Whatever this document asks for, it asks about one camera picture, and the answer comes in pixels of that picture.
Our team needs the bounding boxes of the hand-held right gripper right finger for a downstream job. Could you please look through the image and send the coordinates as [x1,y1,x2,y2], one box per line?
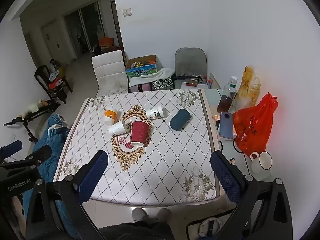
[210,151,293,240]

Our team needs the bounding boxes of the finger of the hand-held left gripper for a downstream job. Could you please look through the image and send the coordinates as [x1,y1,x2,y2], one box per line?
[0,140,23,157]
[0,144,53,170]

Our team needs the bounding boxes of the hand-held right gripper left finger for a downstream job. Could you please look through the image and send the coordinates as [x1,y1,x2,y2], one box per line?
[25,150,109,240]

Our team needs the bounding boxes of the white marbled paper cup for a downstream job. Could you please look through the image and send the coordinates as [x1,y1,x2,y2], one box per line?
[108,120,129,137]

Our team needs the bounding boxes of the orange and white cup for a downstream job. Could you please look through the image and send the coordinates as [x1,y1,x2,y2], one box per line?
[104,107,119,127]

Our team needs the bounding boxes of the red ribbed paper cup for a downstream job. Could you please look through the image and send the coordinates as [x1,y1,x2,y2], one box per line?
[130,120,153,148]

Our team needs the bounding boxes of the white printed paper cup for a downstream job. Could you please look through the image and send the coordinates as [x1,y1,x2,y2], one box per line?
[146,105,167,120]

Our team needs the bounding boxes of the blue textured cloth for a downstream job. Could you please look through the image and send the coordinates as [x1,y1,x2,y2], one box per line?
[22,113,81,240]

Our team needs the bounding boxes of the white mug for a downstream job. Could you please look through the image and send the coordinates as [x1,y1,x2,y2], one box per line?
[250,151,273,176]

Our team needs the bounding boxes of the black tripod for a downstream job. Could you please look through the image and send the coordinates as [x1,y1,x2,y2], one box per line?
[3,99,62,143]

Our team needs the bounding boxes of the blue smartphone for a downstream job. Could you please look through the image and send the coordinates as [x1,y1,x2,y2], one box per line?
[217,111,236,140]

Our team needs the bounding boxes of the red plastic bag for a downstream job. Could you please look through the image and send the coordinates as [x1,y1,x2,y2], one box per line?
[232,92,279,158]

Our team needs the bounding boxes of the grey slipper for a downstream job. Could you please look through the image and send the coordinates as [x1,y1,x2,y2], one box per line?
[131,208,148,223]
[155,208,173,223]

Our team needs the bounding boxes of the white diamond-pattern tablecloth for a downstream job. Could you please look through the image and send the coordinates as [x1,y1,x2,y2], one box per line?
[53,89,222,204]

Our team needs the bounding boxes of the person's legs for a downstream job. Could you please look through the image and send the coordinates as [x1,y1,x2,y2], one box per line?
[98,221,176,240]

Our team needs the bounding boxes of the teal oval pouch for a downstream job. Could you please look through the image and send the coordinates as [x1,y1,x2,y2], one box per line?
[169,108,192,132]

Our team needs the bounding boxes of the bottle of dark liquid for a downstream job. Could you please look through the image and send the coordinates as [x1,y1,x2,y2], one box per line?
[216,75,238,114]

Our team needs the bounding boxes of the pile of clothes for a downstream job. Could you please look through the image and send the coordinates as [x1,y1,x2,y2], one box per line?
[48,69,66,89]

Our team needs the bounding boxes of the dark wooden chair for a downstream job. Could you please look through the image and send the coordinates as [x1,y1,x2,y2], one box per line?
[34,64,74,104]

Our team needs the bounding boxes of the glass side table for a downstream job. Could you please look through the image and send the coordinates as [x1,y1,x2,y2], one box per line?
[197,87,278,188]

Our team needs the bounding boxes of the yellow plastic bag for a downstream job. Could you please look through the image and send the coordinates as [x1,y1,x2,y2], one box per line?
[235,66,261,111]

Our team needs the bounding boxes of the white padded chair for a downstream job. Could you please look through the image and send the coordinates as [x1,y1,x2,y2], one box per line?
[91,50,129,97]

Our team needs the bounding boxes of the black and white patterned bag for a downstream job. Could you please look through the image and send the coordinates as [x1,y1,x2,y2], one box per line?
[152,76,174,91]

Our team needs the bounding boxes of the cardboard box with green print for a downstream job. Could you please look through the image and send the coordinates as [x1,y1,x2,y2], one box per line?
[125,54,161,79]

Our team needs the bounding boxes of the white cloth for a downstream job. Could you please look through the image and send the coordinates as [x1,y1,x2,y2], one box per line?
[128,67,176,88]

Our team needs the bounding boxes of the grey padded chair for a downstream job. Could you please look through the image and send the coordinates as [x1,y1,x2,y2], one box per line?
[174,47,208,89]

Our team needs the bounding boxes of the orange box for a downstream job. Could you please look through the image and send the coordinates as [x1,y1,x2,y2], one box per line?
[98,37,116,47]

